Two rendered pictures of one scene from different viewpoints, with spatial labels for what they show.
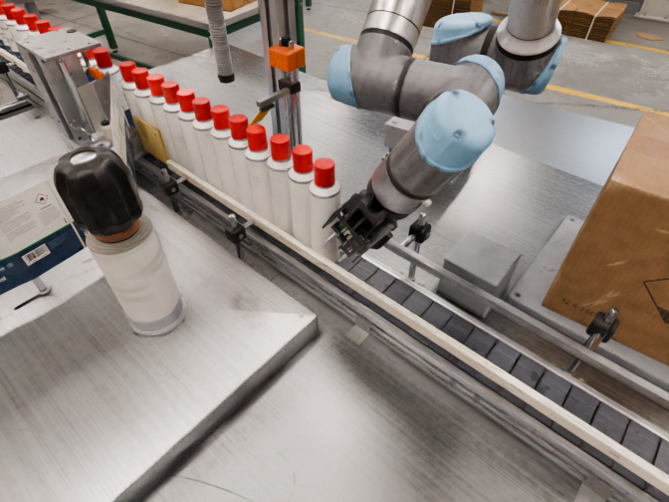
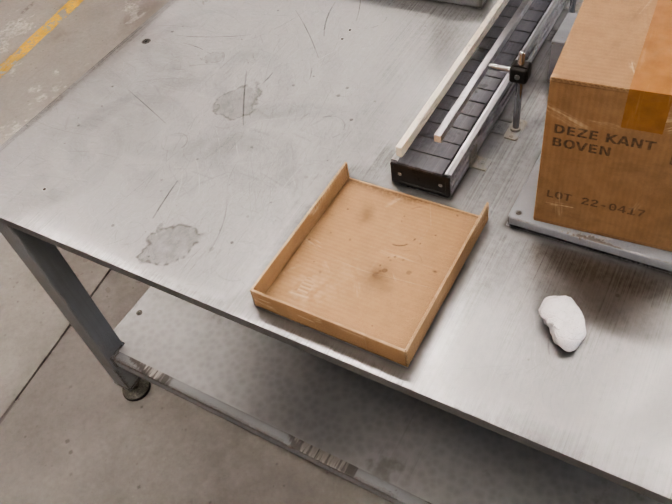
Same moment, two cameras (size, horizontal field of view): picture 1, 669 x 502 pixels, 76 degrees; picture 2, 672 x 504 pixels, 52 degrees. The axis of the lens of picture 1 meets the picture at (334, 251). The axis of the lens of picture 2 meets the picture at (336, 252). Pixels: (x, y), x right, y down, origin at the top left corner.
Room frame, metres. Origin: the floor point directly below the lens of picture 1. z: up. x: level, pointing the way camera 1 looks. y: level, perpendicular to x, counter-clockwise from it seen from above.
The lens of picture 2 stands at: (-0.06, -1.28, 1.68)
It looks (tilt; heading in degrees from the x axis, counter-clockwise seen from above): 49 degrees down; 87
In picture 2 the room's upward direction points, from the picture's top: 12 degrees counter-clockwise
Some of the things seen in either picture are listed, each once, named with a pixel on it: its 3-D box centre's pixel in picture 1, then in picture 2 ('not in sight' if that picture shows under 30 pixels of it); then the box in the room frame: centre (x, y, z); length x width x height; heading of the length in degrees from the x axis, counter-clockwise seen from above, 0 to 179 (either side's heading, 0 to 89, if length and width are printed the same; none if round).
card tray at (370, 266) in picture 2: not in sight; (373, 253); (0.03, -0.59, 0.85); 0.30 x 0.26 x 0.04; 49
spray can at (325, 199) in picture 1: (325, 214); not in sight; (0.55, 0.02, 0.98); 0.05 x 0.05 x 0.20
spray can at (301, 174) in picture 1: (305, 200); not in sight; (0.59, 0.05, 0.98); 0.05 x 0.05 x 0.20
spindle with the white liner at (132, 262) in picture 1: (127, 249); not in sight; (0.42, 0.29, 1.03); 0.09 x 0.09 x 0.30
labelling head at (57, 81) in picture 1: (88, 104); not in sight; (0.89, 0.54, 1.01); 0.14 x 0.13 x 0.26; 49
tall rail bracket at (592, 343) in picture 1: (585, 354); (506, 90); (0.33, -0.36, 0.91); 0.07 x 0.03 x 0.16; 139
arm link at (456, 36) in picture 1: (460, 49); not in sight; (0.98, -0.28, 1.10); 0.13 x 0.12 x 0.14; 61
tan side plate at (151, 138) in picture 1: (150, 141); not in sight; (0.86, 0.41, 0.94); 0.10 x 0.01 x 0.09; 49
